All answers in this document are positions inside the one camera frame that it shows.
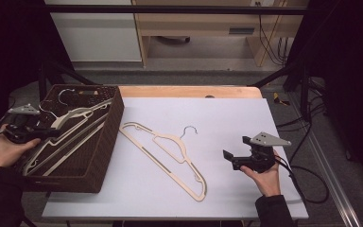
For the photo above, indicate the white table cover sheet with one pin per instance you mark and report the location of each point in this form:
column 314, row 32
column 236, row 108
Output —
column 233, row 126

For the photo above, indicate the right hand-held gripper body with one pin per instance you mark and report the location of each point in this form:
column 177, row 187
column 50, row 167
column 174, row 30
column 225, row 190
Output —
column 271, row 139

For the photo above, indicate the black frame leg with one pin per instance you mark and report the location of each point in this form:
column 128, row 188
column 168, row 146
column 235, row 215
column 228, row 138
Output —
column 304, row 91
column 42, row 78

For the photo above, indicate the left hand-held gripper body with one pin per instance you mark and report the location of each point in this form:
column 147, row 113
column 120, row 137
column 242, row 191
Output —
column 23, row 109

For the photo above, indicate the light wooden desk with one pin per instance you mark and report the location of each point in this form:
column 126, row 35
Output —
column 201, row 23

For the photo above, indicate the black horizontal frame bar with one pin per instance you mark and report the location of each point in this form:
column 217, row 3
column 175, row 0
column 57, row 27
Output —
column 170, row 10

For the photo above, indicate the white cabinet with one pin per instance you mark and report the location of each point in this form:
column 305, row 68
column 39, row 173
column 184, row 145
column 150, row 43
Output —
column 97, row 38

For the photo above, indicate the aluminium rail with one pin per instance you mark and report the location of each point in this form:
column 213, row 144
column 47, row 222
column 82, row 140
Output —
column 334, row 189

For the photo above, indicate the brown woven basket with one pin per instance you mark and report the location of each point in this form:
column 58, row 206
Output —
column 104, row 151

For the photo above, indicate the yellow and black tool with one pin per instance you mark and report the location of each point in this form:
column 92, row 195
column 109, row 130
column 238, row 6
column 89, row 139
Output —
column 278, row 99

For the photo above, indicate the beige clothes hanger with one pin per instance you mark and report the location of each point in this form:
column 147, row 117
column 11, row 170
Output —
column 75, row 146
column 167, row 138
column 75, row 112

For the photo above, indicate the black curtain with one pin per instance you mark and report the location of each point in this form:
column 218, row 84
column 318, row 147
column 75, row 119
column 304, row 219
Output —
column 349, row 63
column 9, row 47

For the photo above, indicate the person's right hand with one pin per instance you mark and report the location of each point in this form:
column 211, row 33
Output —
column 269, row 181

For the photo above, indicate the person's left hand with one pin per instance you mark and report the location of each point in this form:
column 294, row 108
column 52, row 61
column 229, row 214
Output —
column 6, row 153

